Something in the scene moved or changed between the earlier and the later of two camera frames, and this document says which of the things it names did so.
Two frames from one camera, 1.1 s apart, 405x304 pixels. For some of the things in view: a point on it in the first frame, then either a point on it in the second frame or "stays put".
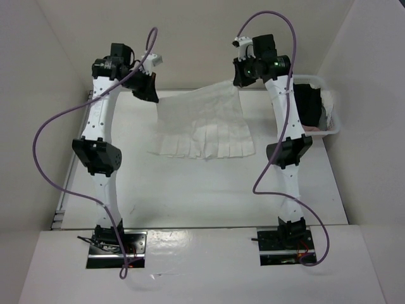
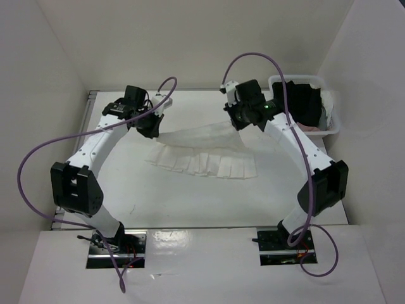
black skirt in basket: (309, 104) stays put
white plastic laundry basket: (333, 123) stays put
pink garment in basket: (311, 128) stays put
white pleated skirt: (205, 121) → (214, 149)
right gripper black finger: (247, 71) → (238, 120)
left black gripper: (149, 92) → (154, 131)
